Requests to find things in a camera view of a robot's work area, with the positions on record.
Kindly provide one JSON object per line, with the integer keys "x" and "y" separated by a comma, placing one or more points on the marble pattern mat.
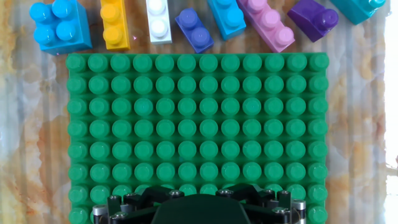
{"x": 34, "y": 124}

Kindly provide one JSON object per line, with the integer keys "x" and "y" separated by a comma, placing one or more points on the sky blue three-stud block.
{"x": 228, "y": 18}

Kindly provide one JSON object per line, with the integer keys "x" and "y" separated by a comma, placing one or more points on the green studded baseplate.
{"x": 199, "y": 124}

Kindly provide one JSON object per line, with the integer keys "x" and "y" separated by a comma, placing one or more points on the dark purple sloped block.
{"x": 311, "y": 20}

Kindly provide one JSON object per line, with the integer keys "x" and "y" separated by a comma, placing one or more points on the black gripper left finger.
{"x": 136, "y": 199}

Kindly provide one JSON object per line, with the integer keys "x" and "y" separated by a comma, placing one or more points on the orange-yellow four-stud long block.
{"x": 113, "y": 28}

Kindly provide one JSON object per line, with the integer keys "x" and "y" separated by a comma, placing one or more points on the white four-stud long block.
{"x": 158, "y": 21}

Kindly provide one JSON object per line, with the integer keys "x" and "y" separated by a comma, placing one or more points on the indigo two-stud block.
{"x": 194, "y": 31}

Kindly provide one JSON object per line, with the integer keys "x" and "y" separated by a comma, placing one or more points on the teal long block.
{"x": 357, "y": 9}

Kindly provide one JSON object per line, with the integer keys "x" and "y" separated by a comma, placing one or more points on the pink long block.
{"x": 267, "y": 21}

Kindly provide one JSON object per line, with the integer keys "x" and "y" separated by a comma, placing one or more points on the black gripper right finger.
{"x": 267, "y": 199}

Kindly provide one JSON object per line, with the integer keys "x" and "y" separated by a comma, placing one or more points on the blue square four-stud block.
{"x": 62, "y": 28}

